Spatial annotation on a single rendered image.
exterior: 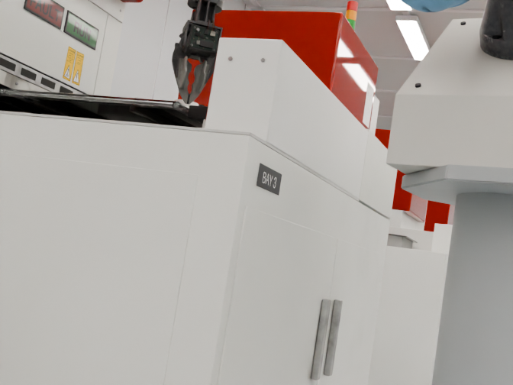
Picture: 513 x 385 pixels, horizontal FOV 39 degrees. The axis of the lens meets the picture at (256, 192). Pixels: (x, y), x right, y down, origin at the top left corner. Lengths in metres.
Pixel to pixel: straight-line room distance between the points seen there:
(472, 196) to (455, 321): 0.17
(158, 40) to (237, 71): 3.95
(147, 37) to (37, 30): 3.29
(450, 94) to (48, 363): 0.63
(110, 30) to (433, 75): 0.92
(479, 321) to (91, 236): 0.51
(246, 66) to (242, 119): 0.07
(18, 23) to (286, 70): 0.66
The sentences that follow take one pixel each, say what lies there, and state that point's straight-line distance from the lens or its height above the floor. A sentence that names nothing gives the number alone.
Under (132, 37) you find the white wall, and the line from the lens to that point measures 4.67.
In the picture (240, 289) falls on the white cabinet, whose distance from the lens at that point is 0.93.
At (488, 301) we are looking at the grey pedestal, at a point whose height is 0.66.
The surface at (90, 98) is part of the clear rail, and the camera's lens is 1.29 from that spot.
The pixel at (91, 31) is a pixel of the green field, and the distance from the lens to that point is 1.70.
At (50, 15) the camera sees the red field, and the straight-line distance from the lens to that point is 1.59.
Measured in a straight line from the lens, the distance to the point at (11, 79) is 1.48.
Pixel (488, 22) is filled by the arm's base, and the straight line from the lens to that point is 1.09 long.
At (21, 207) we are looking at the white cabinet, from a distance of 1.06.
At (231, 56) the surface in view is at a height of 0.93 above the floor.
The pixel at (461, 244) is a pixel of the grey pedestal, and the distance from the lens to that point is 1.02.
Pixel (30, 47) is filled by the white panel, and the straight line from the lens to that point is 1.54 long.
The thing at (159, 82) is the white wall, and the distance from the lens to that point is 4.96.
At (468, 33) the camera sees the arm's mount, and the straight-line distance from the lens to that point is 1.18.
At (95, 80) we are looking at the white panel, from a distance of 1.72.
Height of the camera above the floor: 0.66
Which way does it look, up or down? 6 degrees up
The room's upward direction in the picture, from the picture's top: 9 degrees clockwise
